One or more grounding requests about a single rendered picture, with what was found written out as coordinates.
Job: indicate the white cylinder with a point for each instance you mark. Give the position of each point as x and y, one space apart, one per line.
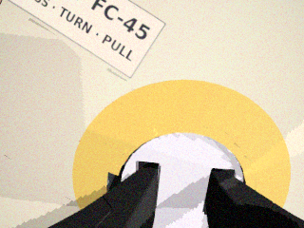
185 160

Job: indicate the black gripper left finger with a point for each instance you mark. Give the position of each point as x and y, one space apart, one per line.
131 204

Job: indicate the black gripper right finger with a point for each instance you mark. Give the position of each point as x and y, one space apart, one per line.
230 203

